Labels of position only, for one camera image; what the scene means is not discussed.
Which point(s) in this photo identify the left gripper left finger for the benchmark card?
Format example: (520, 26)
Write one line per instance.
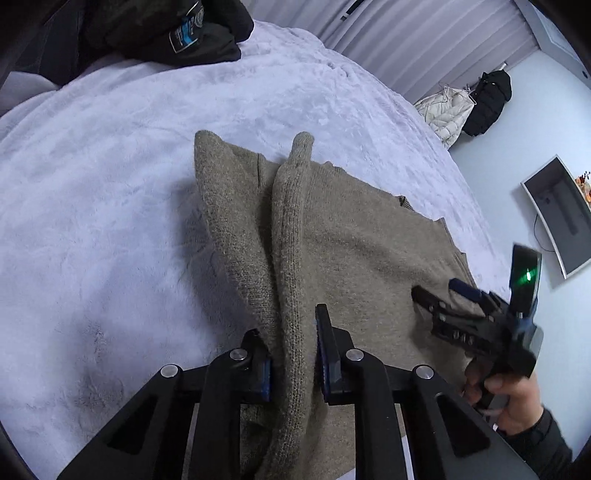
(181, 423)

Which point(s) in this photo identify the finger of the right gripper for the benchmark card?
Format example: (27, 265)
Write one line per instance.
(465, 290)
(429, 302)

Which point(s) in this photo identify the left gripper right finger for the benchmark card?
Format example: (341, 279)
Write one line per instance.
(409, 423)

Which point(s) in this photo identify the beige knit sweater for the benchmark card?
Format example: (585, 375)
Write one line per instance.
(298, 234)

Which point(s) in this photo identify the right forearm black sleeve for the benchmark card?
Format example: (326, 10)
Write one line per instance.
(544, 449)

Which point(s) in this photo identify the person's right hand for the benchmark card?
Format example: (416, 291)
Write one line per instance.
(524, 408)

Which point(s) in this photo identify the lavender plush bed blanket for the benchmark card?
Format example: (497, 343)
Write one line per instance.
(106, 271)

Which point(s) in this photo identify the cream puffer jacket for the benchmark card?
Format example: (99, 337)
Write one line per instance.
(446, 112)

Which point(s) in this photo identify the black hanging coat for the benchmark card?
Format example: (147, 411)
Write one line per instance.
(491, 94)

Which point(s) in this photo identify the grey window curtain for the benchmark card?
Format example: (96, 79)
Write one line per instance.
(413, 46)

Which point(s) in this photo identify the black jacket on bed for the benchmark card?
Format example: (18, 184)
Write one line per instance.
(58, 40)

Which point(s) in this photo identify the camera box with green light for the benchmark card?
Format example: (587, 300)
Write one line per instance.
(524, 280)

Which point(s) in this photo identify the wall mounted monitor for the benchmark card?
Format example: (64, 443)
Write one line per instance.
(564, 212)

